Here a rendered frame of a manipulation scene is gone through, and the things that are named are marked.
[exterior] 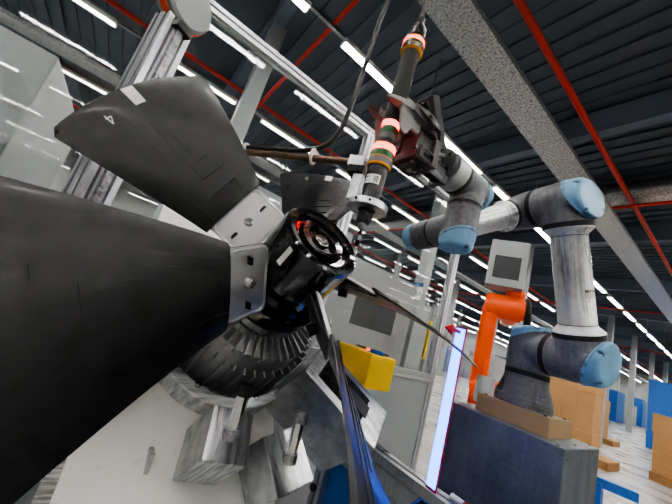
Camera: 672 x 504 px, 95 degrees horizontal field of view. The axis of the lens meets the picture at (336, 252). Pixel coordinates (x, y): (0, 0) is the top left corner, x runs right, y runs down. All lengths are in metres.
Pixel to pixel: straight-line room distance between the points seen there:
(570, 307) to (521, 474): 0.42
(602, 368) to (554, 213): 0.39
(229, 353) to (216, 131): 0.32
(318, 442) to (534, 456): 0.57
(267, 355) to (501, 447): 0.70
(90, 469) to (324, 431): 0.29
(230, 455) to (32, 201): 0.32
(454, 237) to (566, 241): 0.38
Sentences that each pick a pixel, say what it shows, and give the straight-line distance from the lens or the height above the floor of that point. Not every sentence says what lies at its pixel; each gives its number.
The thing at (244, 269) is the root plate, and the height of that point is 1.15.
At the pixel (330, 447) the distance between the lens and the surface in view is 0.57.
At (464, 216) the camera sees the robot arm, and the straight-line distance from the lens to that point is 0.72.
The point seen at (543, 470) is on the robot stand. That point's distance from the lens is 0.98.
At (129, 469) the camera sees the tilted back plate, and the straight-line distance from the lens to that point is 0.51.
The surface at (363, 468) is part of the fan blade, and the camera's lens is 0.33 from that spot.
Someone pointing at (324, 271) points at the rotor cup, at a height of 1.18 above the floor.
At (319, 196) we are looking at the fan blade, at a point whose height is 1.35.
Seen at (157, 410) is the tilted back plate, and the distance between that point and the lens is 0.53.
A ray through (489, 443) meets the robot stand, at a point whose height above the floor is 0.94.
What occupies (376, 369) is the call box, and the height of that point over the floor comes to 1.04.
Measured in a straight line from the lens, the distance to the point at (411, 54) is 0.71.
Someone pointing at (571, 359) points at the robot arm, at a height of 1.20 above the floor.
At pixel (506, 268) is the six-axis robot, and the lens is 4.51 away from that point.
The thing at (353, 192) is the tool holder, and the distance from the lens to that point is 0.54.
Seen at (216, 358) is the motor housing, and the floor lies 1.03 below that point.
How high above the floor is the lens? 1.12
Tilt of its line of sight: 12 degrees up
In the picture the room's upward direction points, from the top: 17 degrees clockwise
